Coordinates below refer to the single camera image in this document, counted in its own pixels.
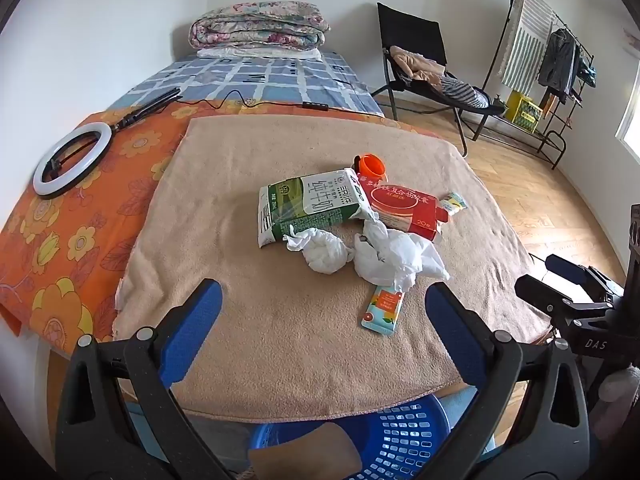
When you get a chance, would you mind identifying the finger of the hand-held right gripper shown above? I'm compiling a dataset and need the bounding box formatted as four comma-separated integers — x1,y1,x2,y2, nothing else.
544,254,626,302
514,274,621,328

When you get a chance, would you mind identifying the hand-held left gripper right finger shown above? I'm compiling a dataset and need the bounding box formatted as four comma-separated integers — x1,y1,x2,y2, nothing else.
425,281,591,480

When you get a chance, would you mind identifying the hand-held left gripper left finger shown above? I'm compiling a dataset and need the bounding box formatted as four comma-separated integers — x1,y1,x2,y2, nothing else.
56,278,236,480

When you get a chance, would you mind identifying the orange teal drink packet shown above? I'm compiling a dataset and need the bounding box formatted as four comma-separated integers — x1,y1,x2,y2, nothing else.
361,285,405,333

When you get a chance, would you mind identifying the large white tissue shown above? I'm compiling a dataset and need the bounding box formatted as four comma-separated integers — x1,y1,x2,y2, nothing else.
352,219,451,292

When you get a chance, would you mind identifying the blue plastic basket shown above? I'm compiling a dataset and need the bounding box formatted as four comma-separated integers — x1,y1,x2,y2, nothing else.
125,390,501,480

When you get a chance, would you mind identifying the red white cardboard box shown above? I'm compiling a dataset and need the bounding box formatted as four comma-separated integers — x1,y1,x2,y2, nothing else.
356,172,451,242

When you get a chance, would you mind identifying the small white tissue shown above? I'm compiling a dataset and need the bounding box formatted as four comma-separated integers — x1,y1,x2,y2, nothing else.
282,227,355,275

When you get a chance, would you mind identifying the green white milk carton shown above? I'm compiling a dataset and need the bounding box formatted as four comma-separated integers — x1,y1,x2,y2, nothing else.
257,168,381,248

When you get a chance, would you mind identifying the person's right hand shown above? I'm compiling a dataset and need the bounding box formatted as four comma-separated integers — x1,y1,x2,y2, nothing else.
599,366,640,403

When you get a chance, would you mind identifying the beige fleece blanket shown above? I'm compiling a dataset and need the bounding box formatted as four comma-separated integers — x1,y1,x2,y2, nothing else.
112,115,556,418

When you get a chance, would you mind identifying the black clothes rack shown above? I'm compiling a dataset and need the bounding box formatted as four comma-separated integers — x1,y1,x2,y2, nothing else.
482,0,598,170

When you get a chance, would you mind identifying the orange floral bedsheet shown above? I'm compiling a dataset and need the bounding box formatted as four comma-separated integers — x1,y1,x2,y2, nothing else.
0,99,451,356

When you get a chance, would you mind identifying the yellow plastic crate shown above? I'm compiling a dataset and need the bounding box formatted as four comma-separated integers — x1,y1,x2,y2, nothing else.
505,90,545,133

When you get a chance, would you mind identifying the window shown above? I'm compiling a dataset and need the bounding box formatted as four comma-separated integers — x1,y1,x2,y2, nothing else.
615,57,640,158

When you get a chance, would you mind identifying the brown cardboard piece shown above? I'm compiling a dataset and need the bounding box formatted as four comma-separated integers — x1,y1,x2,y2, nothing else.
248,422,362,480

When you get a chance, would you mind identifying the orange plastic cup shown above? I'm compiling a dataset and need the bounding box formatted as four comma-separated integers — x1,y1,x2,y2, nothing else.
356,153,388,179

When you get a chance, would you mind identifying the teal garment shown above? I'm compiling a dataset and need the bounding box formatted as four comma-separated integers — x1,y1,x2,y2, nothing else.
577,55,598,86

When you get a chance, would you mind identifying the striped garment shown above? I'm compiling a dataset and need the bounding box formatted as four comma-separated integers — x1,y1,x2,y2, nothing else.
440,77,493,109

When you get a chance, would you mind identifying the dark grey jacket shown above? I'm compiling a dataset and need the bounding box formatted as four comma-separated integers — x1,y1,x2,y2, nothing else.
537,29,581,92

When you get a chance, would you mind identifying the black tripod stand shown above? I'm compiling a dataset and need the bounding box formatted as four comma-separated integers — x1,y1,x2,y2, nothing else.
112,87,182,131

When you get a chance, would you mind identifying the green striped towel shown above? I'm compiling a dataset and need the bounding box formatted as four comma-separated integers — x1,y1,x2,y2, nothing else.
500,0,556,90

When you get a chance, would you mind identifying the blue plaid bedsheet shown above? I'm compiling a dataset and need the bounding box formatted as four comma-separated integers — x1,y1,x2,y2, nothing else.
107,50,386,118

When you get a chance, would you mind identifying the beige garment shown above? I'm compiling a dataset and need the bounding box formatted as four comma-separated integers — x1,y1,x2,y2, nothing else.
390,45,447,86

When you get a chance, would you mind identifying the white folded pillow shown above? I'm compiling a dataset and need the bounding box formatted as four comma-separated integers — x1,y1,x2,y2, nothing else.
196,46,323,60

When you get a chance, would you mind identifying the black folding chair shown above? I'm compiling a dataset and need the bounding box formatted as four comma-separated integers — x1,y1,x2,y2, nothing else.
376,2,506,157

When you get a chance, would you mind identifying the folded floral quilt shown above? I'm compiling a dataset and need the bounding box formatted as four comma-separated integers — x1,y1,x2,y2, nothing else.
189,4,332,52

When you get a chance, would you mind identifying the white ring light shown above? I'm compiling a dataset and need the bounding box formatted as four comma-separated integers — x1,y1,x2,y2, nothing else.
33,121,113,199

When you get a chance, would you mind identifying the black cable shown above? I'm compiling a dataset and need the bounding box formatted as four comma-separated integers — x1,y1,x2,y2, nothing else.
175,89,306,109

